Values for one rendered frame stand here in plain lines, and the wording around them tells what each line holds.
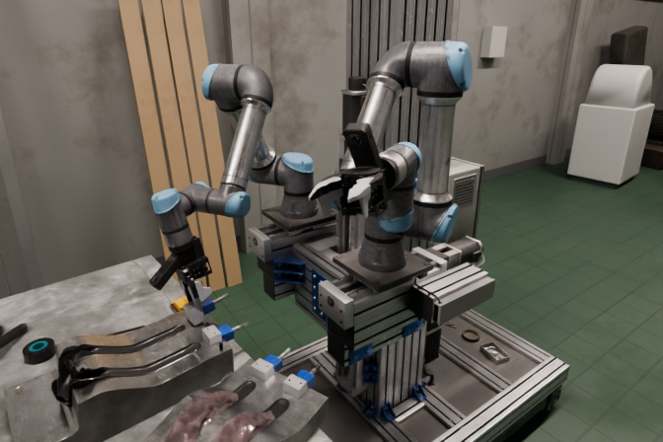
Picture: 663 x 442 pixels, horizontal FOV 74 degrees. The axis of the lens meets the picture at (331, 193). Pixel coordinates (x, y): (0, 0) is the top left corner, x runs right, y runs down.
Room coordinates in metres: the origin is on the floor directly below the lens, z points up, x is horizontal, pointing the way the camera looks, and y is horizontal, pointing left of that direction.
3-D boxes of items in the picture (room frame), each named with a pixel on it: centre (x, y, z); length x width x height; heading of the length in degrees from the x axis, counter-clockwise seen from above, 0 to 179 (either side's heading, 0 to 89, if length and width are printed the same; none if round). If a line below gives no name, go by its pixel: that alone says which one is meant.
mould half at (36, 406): (0.94, 0.55, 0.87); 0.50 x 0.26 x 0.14; 130
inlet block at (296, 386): (0.92, 0.07, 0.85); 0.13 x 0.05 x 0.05; 147
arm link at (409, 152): (0.93, -0.15, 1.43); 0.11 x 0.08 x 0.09; 151
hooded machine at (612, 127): (5.36, -3.45, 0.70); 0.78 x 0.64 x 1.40; 127
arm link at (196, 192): (1.23, 0.40, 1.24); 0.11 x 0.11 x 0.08; 69
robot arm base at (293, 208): (1.63, 0.13, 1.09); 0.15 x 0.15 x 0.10
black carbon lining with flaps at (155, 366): (0.94, 0.53, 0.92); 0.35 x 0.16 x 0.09; 130
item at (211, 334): (1.07, 0.30, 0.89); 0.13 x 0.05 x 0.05; 130
